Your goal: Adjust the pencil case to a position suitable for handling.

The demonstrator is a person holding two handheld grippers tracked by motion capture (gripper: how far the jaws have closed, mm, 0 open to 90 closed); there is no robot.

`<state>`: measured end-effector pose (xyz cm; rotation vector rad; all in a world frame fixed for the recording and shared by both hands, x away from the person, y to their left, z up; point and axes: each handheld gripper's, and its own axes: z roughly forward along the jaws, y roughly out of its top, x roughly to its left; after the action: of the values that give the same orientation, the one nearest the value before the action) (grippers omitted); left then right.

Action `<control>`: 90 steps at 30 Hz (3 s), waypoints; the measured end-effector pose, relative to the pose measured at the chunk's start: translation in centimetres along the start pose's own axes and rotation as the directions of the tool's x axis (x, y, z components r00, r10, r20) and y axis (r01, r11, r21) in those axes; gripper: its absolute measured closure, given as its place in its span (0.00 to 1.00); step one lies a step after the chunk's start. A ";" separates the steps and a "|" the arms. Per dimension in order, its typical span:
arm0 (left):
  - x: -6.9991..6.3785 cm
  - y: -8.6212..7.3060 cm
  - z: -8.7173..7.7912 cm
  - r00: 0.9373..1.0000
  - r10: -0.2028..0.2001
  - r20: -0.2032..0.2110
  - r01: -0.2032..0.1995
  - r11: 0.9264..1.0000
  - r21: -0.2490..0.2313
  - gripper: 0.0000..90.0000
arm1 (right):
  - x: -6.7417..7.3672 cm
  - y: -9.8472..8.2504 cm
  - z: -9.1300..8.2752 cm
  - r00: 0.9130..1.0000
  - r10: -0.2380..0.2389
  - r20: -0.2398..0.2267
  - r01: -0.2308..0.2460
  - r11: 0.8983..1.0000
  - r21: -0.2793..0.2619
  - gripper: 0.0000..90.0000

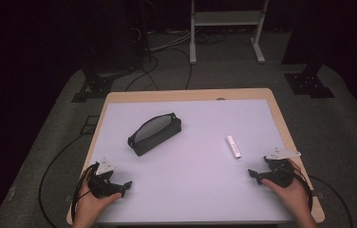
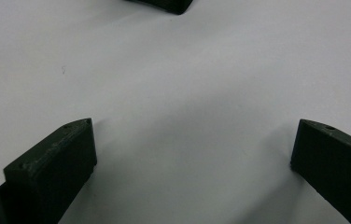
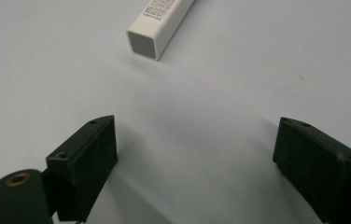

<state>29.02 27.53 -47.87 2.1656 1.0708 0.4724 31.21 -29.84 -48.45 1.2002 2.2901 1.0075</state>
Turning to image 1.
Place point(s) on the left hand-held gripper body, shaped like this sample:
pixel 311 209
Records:
pixel 102 186

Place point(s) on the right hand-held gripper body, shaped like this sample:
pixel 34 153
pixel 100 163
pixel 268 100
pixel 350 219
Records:
pixel 279 175

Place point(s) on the white tube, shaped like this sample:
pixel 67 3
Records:
pixel 233 147

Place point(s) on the black pencil case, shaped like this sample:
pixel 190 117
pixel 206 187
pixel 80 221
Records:
pixel 154 134

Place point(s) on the person's left hand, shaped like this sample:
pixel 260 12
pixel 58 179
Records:
pixel 92 205

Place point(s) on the person's right hand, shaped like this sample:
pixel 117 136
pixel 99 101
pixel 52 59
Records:
pixel 293 196

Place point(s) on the white table mat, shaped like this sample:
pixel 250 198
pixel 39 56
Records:
pixel 192 177

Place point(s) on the black stand base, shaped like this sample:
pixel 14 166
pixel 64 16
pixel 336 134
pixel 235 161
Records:
pixel 309 84
pixel 96 85

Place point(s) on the wooden table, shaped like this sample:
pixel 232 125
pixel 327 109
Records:
pixel 186 94

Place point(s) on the white metal stand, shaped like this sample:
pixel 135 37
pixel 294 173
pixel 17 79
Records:
pixel 227 18

